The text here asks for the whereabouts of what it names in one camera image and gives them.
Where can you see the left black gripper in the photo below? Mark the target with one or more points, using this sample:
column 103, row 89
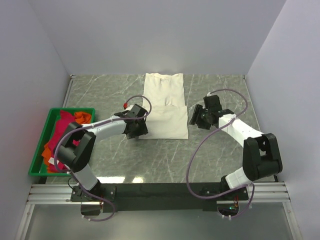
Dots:
column 142, row 130

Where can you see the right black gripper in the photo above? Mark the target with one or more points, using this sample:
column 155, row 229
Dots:
column 198, row 109

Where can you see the white t shirt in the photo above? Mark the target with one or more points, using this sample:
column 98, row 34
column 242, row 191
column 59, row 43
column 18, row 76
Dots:
column 169, row 115

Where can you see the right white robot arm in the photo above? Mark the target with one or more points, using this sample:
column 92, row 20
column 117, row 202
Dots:
column 261, row 155

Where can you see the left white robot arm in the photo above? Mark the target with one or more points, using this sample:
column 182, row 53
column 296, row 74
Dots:
column 75, row 147

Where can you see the orange t shirt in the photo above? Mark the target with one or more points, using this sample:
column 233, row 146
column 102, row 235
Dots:
column 61, row 124

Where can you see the black base beam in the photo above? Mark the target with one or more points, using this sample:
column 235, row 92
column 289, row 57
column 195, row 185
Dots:
column 155, row 197

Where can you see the green plastic bin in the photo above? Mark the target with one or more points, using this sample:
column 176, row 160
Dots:
column 37, row 167

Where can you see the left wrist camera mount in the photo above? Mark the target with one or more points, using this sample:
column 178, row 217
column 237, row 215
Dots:
column 127, row 106

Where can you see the aluminium frame rail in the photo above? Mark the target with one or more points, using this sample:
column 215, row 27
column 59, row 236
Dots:
column 60, row 194

